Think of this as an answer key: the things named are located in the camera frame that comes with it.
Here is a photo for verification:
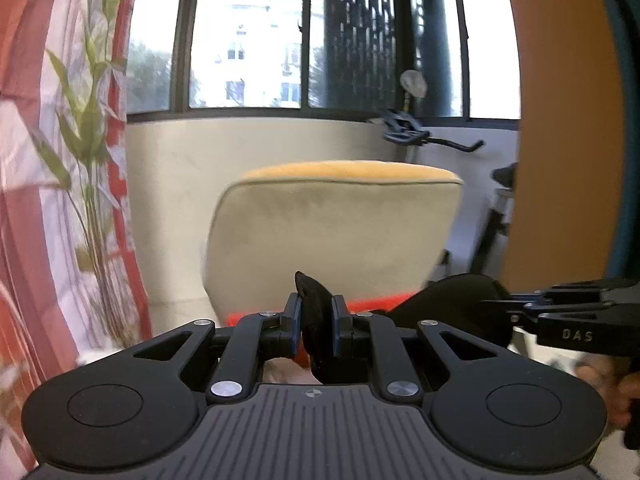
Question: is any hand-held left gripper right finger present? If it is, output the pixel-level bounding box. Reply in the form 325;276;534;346
331;294;507;407

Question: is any orange door panel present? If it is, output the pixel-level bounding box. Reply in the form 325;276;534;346
499;0;627;292

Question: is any red strawberry print box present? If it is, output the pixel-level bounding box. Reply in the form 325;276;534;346
226;299;420;327

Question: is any person's right hand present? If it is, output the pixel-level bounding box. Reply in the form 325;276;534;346
574;355;635;430

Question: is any black cloth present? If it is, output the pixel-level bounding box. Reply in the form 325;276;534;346
294;270;514;387

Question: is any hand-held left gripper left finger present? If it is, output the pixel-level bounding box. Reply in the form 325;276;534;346
131;292;305;407

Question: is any exercise bike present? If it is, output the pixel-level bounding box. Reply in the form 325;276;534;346
369;69;520;281

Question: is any beige upholstered chair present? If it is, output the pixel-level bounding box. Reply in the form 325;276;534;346
201;159;465;322

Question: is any red white bamboo print curtain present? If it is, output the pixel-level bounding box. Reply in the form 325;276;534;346
0;0;155;466

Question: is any black framed window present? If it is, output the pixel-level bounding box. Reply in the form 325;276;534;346
124;0;522;122

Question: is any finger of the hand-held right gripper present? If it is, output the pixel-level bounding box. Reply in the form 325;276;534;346
478;298;617;330
532;280;640;306

